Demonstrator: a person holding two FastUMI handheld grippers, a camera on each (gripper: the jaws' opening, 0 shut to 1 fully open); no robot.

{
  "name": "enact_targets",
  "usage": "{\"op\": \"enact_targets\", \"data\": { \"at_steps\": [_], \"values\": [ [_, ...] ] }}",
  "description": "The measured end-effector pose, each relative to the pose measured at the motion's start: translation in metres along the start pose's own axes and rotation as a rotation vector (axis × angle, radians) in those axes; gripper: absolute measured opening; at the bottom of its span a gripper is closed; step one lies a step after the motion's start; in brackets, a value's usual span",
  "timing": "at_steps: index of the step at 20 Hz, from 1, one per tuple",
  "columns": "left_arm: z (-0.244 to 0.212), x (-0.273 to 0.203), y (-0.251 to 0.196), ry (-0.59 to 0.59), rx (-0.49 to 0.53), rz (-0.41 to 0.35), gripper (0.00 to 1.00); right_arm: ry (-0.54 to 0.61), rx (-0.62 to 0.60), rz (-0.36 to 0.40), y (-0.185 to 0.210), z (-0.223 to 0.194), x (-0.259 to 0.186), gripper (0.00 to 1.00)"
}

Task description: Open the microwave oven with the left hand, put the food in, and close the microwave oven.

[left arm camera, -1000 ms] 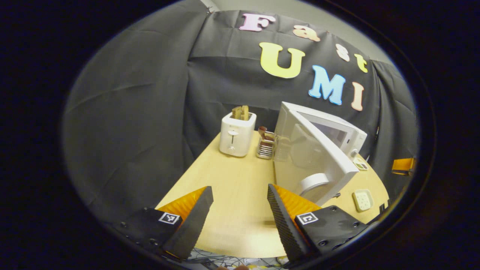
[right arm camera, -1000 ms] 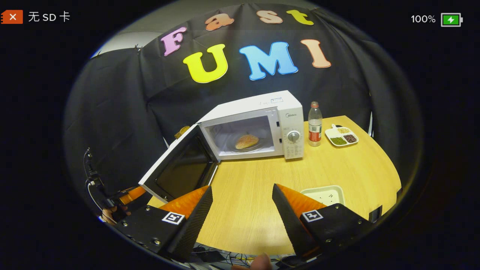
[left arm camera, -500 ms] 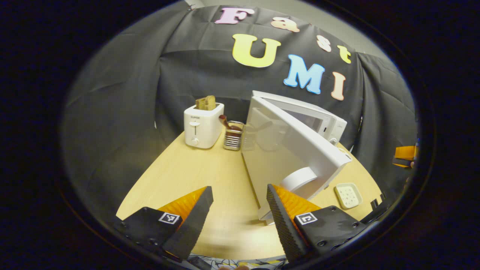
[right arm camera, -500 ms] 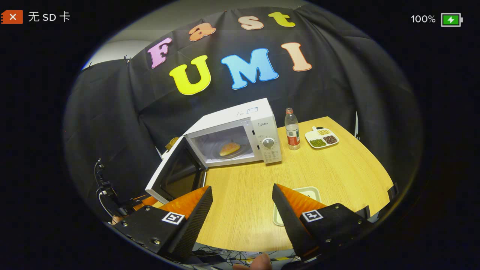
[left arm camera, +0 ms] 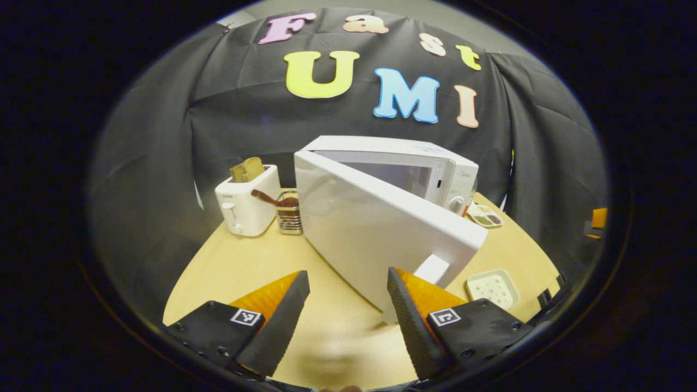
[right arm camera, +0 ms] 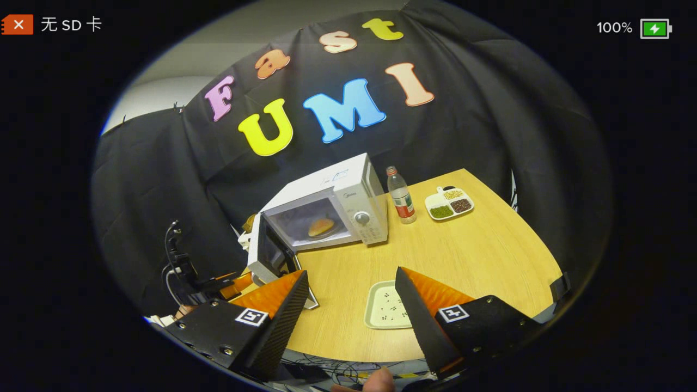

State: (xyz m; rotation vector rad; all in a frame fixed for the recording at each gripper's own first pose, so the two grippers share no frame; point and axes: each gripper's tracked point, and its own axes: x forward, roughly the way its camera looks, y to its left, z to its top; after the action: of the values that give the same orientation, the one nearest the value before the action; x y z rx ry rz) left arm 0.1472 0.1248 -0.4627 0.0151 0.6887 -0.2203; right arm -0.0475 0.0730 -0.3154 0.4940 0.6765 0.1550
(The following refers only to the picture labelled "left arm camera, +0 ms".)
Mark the white square plate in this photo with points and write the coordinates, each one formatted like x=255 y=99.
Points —
x=493 y=288

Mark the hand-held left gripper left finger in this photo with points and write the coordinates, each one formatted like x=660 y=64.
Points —
x=280 y=326

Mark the brown wooden spoon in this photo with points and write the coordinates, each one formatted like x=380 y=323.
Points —
x=267 y=198

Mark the white microwave oven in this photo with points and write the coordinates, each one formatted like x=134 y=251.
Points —
x=370 y=218

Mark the white toaster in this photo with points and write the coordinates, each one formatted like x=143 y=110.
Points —
x=248 y=209

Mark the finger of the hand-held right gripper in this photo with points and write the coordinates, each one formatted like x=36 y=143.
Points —
x=599 y=218

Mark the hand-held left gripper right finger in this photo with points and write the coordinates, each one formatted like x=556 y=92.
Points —
x=411 y=321

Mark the divided dish of beans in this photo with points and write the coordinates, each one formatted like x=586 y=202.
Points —
x=484 y=216

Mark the metal utensil holder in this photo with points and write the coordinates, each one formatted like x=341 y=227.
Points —
x=289 y=220

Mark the brown bread slice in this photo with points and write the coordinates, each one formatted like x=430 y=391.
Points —
x=248 y=170

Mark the black backdrop cloth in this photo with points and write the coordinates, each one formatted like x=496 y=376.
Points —
x=152 y=163

